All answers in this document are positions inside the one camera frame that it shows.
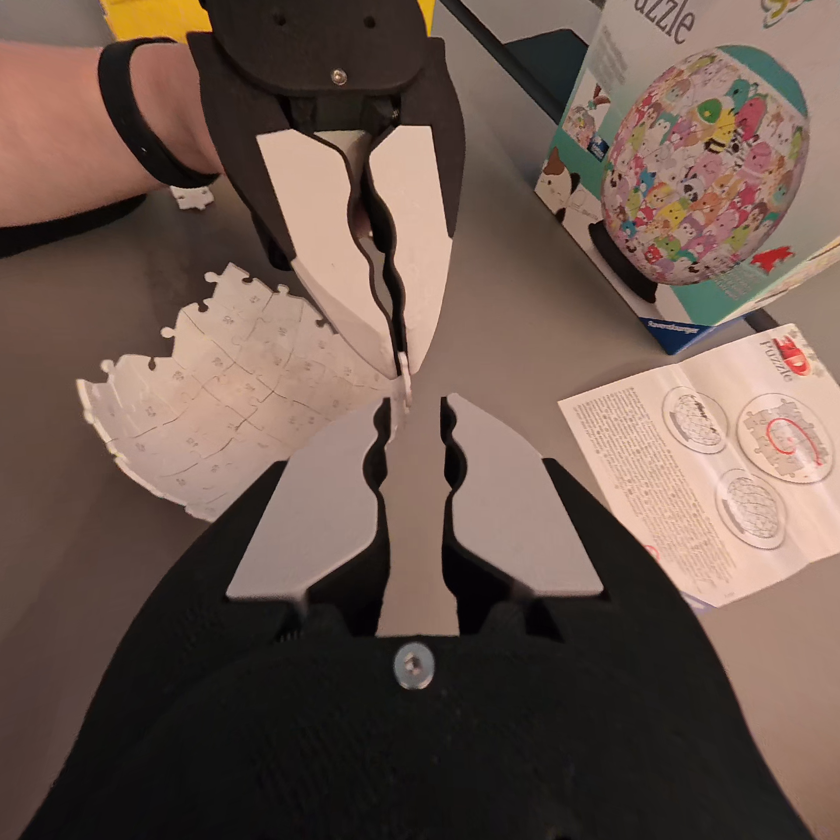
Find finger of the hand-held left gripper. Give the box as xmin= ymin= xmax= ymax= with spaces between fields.
xmin=255 ymin=130 xmax=404 ymax=378
xmin=367 ymin=123 xmax=455 ymax=370

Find person's left hand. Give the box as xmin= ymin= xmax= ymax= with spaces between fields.
xmin=130 ymin=36 xmax=221 ymax=173

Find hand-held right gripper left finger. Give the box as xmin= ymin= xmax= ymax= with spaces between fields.
xmin=226 ymin=395 xmax=395 ymax=636

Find colourful puzzle box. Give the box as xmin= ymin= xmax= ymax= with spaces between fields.
xmin=533 ymin=0 xmax=840 ymax=355

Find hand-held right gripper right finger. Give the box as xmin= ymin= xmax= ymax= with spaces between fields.
xmin=440 ymin=392 xmax=606 ymax=636

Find yellow plastic bin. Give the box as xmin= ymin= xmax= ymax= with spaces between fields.
xmin=98 ymin=0 xmax=439 ymax=46

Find person's left forearm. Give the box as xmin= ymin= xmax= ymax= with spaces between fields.
xmin=0 ymin=41 xmax=155 ymax=229

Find partly built puzzle ball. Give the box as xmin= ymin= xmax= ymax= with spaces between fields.
xmin=75 ymin=262 xmax=408 ymax=522

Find white instruction leaflet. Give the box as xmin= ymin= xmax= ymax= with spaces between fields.
xmin=556 ymin=323 xmax=840 ymax=608

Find black wrist rest pad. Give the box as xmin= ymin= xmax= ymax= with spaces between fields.
xmin=0 ymin=193 xmax=148 ymax=260

